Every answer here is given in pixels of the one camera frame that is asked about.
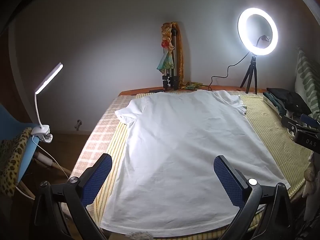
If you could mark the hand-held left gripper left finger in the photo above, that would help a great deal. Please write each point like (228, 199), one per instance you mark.
(100, 177)

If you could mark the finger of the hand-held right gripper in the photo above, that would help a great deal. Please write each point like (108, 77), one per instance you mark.
(291, 125)
(310, 120)

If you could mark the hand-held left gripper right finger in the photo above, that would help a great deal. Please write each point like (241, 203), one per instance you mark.
(226, 177)

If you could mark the white t-shirt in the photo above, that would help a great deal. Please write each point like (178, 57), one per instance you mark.
(175, 142)

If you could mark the person's right forearm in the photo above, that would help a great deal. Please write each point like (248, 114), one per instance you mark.
(311, 175)

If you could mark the black folded garment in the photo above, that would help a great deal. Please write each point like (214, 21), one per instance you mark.
(290, 98)

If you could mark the yellow striped mat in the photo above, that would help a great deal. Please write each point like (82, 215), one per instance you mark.
(262, 120)

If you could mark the dark green folded garment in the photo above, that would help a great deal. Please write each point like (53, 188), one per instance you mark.
(273, 101)

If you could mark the green and white patterned cloth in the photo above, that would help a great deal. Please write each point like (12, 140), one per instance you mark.
(306, 80)

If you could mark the pink checkered blanket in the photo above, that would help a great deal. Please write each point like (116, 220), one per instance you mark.
(97, 135)

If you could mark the small black tripod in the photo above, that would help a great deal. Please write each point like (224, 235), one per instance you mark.
(253, 67)

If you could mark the white clip desk lamp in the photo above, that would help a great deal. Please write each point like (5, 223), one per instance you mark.
(41, 130)

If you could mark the blue chair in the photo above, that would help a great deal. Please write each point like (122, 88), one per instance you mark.
(27, 155)

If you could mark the leopard print cloth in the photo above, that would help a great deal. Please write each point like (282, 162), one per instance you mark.
(12, 160)

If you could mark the colourful crumpled cloth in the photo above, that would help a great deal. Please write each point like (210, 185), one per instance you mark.
(191, 86)

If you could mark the orange patterned cloth strip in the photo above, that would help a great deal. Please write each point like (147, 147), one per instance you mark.
(182, 55)

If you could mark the colourful hanging scarf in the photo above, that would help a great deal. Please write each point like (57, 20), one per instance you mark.
(166, 60)

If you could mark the folded silver tripod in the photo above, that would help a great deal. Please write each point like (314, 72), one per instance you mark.
(175, 55)

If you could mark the orange wooden bed frame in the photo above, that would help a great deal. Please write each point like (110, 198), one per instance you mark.
(140, 91)

